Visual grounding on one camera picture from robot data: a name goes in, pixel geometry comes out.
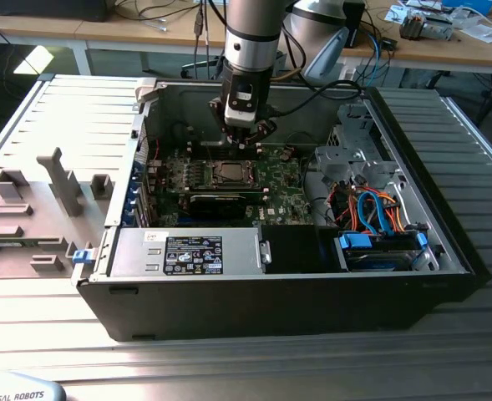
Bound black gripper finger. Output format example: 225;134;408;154
207;98;241;148
241;119;278;148

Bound metal socket cover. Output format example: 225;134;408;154
212;160;256;187

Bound silver green CPU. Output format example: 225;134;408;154
221;164;246;183

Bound CPU cooler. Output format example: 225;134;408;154
398;11;455;42

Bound green motherboard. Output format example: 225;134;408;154
147;144;317;229

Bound grey metal disk bay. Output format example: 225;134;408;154
314;103;402;190

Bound black graphics card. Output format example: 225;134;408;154
188;192;247;221

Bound black upright box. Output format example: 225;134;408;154
344;0;366;49

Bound black plastic shroud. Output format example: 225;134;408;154
258;224;339;275

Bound wooden desk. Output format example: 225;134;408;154
341;0;492;122
0;0;228;76

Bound grey power supply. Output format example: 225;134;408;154
108;227;268;277

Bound printed paper sheet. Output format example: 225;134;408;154
385;3;409;24

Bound hard disk in blue carrier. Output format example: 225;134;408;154
332;231;431;273

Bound black grey PC case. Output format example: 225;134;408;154
74;74;492;343

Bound black flat device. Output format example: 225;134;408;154
0;0;109;23

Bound grey parts rack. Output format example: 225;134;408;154
0;145;118;280

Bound white plastic packets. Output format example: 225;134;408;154
458;16;492;43

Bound blue cardboard box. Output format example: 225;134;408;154
441;0;492;16

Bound grey teach pendant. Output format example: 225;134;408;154
0;370;68;401

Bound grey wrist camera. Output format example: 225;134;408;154
223;81;258;127

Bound copper coloured cable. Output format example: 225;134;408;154
270;66;304;81

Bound black camera cable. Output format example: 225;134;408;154
268;79;363;117

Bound red power wires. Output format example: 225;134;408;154
327;185;358;225

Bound blue data wire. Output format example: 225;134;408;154
356;188;387;237

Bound orange data wire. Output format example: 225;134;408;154
374;190;406;233

